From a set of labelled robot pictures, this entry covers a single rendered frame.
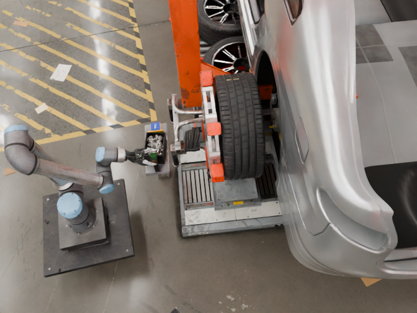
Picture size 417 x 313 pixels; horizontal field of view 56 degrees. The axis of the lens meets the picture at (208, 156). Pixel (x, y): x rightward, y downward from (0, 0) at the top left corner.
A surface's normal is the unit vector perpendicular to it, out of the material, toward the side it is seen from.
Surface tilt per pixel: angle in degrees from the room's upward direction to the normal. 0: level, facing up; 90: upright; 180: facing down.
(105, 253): 0
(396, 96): 13
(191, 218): 0
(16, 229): 0
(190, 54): 90
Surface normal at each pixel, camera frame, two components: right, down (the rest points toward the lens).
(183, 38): 0.11, 0.85
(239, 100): -0.01, -0.37
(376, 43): -0.04, -0.61
